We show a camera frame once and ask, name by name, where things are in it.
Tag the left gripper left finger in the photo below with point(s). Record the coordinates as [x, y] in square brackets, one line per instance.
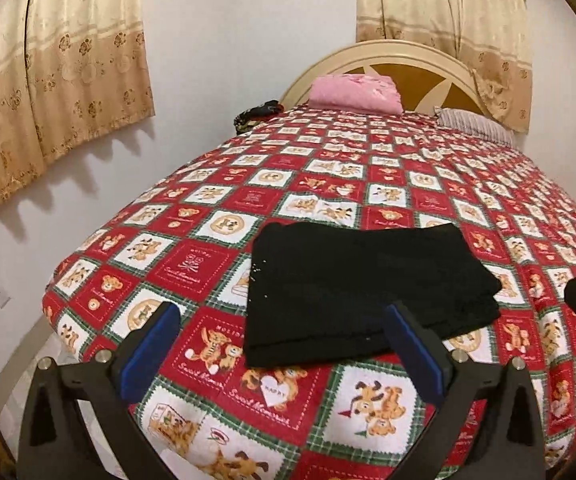
[54, 440]

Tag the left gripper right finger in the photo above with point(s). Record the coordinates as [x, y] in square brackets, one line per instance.
[508, 442]

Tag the black pants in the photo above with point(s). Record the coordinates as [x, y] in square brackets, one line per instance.
[317, 293]

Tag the striped grey pillow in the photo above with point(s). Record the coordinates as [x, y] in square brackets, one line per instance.
[475, 125]

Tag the cream wooden headboard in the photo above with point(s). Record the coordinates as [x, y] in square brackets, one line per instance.
[425, 77]

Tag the black item at bed edge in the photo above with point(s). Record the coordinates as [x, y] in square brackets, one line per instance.
[247, 120]

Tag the beige curtain behind headboard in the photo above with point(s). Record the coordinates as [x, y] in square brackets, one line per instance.
[490, 37]

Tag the beige curtain left window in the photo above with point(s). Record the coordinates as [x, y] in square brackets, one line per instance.
[70, 72]

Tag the white wall outlet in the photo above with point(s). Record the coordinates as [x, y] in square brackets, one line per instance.
[4, 297]

